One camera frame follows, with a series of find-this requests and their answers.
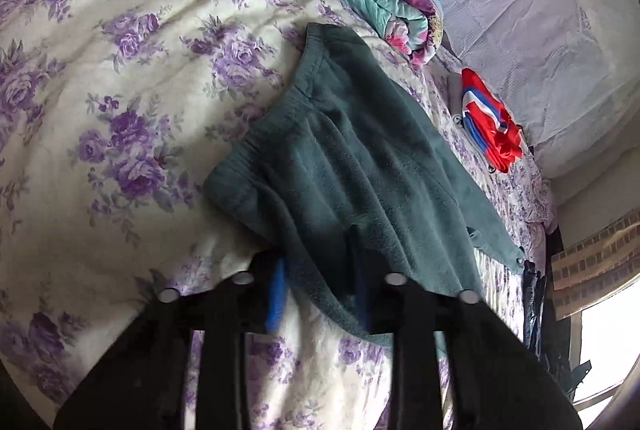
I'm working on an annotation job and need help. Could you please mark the folded grey garment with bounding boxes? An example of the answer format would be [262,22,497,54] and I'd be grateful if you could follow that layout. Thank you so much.
[448,74,468,126]

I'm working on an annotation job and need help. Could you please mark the brown checked curtain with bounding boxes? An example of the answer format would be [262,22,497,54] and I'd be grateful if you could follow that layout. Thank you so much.
[550,217,640,321]

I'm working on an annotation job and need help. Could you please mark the folded red white blue garment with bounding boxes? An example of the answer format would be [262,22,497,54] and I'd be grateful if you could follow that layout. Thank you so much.
[460,68,524,174]

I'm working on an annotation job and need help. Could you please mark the white lace cloth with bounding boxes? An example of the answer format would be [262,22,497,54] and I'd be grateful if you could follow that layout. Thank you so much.
[330,0,640,181]

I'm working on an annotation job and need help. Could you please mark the window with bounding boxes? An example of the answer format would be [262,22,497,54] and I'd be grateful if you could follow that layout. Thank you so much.
[570,280,640,406]

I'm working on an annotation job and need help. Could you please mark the dark hanging clothing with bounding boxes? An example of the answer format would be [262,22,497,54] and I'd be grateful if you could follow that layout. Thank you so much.
[520,260,593,406]

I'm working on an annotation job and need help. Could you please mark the purple floral bed sheet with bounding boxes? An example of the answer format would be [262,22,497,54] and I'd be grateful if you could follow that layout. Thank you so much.
[0,0,556,430]

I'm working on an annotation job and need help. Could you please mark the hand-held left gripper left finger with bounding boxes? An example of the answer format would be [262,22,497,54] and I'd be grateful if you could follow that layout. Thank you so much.
[52,252,290,430]

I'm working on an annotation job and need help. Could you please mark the dark green fleece pants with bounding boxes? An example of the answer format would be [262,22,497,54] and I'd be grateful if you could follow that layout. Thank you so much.
[202,22,526,356]

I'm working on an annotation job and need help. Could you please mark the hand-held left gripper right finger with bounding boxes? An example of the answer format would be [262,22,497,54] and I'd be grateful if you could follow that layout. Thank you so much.
[350,230,583,430]

